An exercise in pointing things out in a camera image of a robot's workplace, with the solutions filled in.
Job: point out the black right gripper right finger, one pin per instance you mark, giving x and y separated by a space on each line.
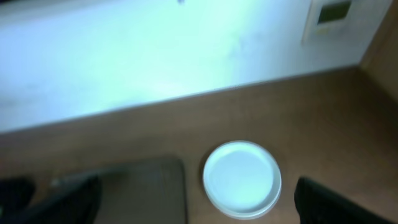
316 204

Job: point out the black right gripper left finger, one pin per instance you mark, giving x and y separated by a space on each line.
77 205

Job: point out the white plate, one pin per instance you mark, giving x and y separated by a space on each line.
242 180

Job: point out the brown serving tray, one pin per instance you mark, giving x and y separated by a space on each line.
145 191

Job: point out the white wall control panel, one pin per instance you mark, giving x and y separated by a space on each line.
327 19

